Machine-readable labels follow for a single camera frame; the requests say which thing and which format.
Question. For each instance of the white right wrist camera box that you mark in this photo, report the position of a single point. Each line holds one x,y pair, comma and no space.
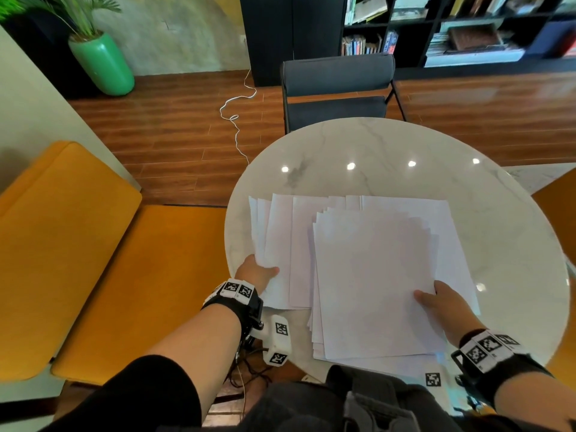
435,380

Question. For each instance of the row of upright books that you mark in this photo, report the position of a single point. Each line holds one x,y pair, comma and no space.
366,44

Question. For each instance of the black long-sleeved top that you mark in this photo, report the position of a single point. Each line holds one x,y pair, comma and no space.
135,400

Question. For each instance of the black folding chair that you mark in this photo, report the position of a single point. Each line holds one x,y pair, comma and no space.
337,92

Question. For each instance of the grey trousers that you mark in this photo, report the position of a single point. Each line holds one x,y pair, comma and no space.
373,407

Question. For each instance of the person's left forearm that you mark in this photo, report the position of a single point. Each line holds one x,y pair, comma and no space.
204,344

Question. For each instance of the yellow sofa seat cushion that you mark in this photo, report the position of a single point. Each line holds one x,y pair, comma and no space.
148,287

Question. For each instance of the yellow chair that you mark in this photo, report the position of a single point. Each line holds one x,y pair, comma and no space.
562,274

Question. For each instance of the person's right hand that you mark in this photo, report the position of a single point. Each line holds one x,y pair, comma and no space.
452,312

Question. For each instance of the person's left thumb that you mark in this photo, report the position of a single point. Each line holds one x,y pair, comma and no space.
271,271

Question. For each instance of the person's right forearm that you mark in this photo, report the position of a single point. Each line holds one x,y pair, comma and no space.
537,400

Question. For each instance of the leaning white books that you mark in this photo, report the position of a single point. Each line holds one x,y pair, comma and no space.
366,8

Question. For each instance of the black cabinet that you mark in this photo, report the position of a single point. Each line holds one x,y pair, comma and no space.
290,35

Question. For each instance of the person's right thumb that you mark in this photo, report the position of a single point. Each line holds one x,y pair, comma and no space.
425,297

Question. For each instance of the green ceramic vase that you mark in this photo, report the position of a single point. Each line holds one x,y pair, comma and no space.
102,63

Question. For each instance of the spread of white paper sheets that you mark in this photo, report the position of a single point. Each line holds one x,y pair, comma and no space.
288,247

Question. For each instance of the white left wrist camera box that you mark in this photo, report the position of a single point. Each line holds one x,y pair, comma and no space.
278,341

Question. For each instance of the stack of flat books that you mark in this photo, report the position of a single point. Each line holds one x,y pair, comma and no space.
474,47

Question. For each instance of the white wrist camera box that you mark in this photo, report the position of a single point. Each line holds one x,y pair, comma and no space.
278,341
435,380

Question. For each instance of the black bookshelf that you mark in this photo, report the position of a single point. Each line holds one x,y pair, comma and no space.
454,35

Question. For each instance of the person's left hand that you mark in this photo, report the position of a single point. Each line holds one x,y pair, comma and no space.
254,273

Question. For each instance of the green palm plant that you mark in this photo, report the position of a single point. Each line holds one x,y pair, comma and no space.
63,11

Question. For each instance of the stack of white paper sheets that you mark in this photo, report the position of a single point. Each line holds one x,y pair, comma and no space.
371,283

